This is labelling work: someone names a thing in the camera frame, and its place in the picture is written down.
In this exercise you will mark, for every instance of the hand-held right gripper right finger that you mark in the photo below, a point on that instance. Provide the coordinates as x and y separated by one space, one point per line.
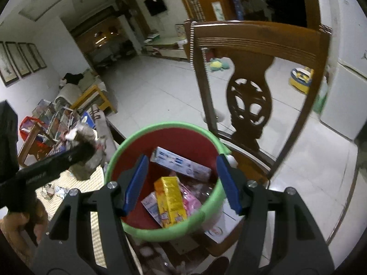
228 183

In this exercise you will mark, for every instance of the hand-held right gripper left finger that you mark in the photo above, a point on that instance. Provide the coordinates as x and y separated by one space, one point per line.
136 183

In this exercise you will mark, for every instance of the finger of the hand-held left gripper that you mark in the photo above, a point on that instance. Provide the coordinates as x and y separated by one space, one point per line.
71 156

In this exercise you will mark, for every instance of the grey plastic wrapper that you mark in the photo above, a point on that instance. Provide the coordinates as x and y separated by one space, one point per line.
86 160

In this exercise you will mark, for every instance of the pink strawberry snack box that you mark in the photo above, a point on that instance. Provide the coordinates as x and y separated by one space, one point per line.
150 206

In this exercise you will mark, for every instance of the yellow carton box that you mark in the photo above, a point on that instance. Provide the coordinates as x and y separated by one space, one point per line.
169 197

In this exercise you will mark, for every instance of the pink plastic bag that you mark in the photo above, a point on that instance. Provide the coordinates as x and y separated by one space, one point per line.
192 200

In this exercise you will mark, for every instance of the white and blue box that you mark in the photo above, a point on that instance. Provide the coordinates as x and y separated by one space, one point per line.
177 161

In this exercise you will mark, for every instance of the red bucket with green rim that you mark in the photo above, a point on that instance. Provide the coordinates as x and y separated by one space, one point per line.
172 137

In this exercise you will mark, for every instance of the person's left forearm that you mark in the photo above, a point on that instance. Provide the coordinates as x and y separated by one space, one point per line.
14 229

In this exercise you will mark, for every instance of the person's left hand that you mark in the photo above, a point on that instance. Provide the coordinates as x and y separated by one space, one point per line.
38 220

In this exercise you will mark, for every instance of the red plastic basket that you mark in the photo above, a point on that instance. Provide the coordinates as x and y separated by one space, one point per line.
25 126

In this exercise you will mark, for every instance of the striped tablecloth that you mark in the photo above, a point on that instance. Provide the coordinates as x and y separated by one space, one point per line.
66 184

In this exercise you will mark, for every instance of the white paper scraps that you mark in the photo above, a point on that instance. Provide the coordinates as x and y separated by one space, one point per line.
54 192

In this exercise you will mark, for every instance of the pile of books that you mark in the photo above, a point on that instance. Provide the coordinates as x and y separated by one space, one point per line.
54 120

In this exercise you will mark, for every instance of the blue book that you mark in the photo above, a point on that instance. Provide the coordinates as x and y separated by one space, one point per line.
87 119

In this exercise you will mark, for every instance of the floral table cover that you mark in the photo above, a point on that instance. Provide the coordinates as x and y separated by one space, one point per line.
101 126

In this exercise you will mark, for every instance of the white box with red logo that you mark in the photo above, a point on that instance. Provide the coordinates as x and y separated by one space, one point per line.
220 229

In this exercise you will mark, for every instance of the yellow wooden stool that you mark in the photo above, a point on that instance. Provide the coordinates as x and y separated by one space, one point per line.
91 94

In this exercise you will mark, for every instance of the black cloth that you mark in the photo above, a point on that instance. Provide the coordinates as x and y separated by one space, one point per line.
73 78

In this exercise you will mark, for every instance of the green plush toy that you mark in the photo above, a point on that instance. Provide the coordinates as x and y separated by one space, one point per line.
218 65

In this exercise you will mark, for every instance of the yellow baby walker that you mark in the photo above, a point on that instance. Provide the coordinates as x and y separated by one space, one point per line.
299 80

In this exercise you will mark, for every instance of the low television cabinet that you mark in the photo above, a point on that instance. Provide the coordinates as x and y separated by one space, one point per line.
166 48

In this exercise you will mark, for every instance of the white refrigerator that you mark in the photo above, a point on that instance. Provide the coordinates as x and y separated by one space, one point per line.
344 91

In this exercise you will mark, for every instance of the carved wooden chair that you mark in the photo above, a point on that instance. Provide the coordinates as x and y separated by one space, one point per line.
258 34

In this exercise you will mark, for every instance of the long framed picture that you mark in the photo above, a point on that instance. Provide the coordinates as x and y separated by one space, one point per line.
218 11

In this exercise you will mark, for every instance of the framed wall picture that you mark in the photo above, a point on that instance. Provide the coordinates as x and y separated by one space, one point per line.
28 57
7 66
37 56
18 60

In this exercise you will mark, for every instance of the small standing picture frame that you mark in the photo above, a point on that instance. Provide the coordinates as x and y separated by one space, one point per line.
179 30

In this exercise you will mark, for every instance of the wall television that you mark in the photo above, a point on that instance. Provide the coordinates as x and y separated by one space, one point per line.
155 5

